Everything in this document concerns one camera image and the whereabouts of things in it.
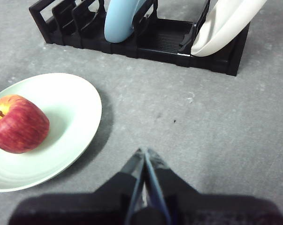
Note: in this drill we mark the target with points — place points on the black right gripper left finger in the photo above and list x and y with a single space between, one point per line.
85 208

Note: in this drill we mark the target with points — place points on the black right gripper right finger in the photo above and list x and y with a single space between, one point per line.
214 211

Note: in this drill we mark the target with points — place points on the red yellow apple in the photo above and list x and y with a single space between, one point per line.
19 131

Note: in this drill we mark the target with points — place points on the green plate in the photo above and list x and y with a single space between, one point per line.
68 105

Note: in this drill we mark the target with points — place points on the black plate rack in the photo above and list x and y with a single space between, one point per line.
160 42

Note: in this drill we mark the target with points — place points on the beige plate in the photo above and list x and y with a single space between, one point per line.
221 30

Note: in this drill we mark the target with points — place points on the blue plate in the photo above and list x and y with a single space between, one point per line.
117 23

